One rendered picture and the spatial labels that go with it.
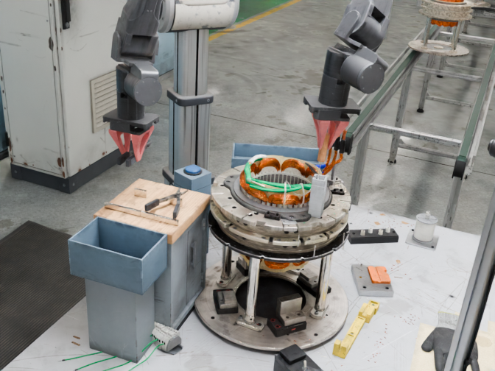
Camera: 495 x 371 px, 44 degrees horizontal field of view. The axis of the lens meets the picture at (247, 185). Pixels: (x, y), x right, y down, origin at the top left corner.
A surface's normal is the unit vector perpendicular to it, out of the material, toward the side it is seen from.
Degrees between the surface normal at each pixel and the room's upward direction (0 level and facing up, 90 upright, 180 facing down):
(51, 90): 90
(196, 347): 0
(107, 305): 90
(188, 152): 90
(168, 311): 90
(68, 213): 0
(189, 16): 107
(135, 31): 112
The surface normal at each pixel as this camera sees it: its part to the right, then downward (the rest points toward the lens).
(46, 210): 0.06, -0.89
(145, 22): 0.39, 0.73
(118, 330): -0.35, 0.40
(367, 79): 0.47, 0.45
